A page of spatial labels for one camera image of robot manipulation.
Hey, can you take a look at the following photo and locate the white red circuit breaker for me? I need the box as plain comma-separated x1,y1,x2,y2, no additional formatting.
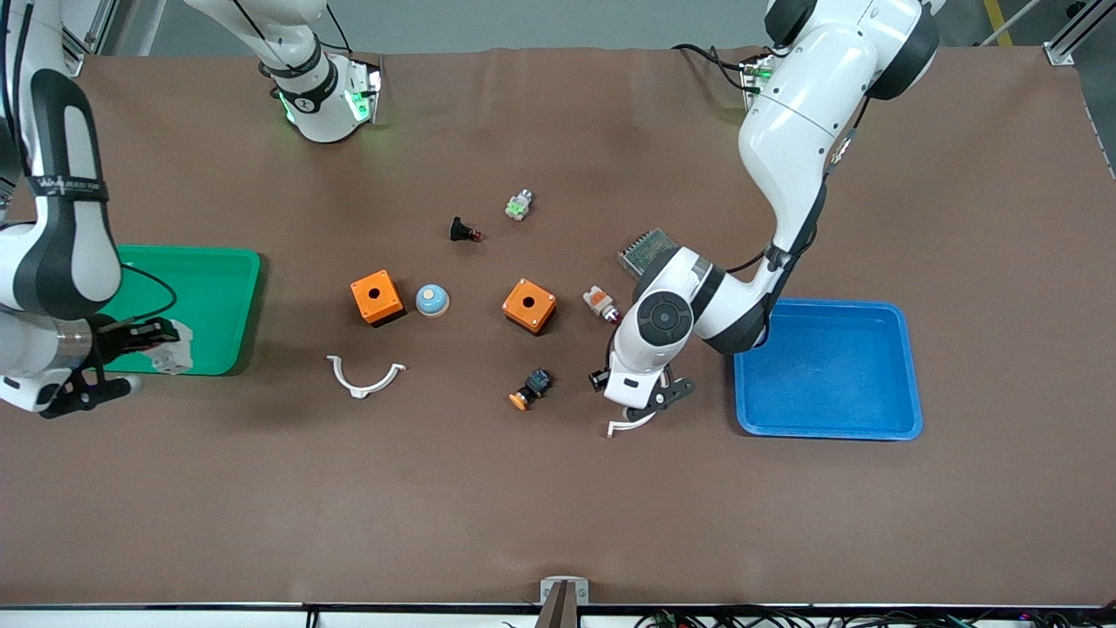
150,321,194,376

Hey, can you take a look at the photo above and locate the green plastic tray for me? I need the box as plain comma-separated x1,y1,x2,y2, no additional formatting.
103,245,262,377

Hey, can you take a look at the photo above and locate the orange button box with hole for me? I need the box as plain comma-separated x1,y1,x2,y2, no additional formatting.
501,277,558,336
350,270,406,328

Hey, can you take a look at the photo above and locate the brown table mat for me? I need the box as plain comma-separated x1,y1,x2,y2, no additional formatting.
0,45,1116,608

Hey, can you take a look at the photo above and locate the red indicator lamp orange body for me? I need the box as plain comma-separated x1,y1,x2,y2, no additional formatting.
582,283,623,326

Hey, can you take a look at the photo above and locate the metal mesh power supply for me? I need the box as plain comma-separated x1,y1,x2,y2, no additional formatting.
617,228,683,280

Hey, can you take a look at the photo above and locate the blue plastic tray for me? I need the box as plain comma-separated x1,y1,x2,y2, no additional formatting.
733,298,924,441

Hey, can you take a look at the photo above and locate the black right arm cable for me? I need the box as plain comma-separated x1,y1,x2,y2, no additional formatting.
119,262,180,326

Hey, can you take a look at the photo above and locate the small white curved bracket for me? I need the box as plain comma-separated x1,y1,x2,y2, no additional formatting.
326,353,407,399

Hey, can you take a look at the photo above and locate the aluminium frame profile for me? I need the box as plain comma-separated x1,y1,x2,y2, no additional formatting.
1044,0,1116,67
59,0,119,78

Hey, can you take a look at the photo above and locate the orange push button switch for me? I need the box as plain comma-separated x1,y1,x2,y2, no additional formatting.
508,367,553,412

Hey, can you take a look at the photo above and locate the grey metal edge bracket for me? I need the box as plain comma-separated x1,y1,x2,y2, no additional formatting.
540,576,590,606

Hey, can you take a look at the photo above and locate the large white curved bracket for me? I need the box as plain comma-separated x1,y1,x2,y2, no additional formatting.
607,409,657,439

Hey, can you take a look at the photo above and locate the black base cable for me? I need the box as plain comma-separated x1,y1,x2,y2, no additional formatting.
671,43,761,90

